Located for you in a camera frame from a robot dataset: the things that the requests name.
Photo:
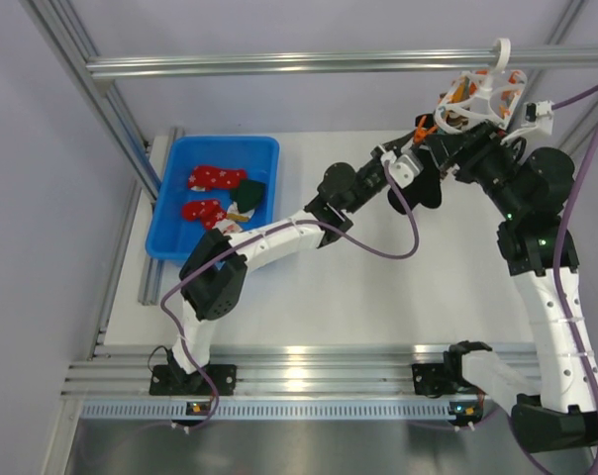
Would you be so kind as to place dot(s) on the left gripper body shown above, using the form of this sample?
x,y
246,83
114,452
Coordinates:
x,y
385,148

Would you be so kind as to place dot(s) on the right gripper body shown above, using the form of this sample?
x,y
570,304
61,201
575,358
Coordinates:
x,y
492,164

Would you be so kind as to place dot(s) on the orange clothes peg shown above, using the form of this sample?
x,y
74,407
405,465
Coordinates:
x,y
425,125

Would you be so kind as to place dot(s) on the black striped sock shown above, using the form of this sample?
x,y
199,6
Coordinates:
x,y
425,189

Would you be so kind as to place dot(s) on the white round clip hanger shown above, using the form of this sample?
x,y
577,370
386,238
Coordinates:
x,y
487,95

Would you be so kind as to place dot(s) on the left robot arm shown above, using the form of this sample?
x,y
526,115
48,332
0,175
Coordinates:
x,y
212,278

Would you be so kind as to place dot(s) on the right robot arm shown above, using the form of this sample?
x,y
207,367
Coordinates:
x,y
543,263

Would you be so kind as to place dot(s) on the brown patterned sock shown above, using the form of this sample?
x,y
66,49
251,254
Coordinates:
x,y
451,126

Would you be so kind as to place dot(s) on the green tree sock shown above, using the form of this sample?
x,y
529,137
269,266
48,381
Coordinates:
x,y
248,195

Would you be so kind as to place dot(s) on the red snowflake sock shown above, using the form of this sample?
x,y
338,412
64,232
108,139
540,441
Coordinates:
x,y
207,177

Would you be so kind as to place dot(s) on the red santa sock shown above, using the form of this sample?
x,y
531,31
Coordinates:
x,y
211,215

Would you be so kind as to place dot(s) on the blue plastic bin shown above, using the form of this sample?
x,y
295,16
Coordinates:
x,y
257,155

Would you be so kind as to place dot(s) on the short aluminium profile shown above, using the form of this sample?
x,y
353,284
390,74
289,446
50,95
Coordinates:
x,y
161,237

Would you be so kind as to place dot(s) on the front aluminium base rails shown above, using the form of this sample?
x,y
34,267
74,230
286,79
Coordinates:
x,y
278,372

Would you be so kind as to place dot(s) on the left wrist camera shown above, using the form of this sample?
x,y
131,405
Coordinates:
x,y
403,169

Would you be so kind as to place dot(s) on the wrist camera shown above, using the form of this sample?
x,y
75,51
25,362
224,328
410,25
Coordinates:
x,y
537,123
403,169

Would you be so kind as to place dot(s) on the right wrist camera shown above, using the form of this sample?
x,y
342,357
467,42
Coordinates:
x,y
537,123

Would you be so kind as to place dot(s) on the horizontal aluminium rail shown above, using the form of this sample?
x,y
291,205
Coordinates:
x,y
539,58

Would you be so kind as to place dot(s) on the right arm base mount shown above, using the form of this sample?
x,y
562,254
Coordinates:
x,y
434,380

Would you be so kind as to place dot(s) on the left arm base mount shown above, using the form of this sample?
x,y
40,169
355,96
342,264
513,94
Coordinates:
x,y
168,381

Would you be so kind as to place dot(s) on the aluminium frame post left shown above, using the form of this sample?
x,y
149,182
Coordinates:
x,y
62,29

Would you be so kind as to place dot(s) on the slotted cable duct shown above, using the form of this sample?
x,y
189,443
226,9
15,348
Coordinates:
x,y
285,410

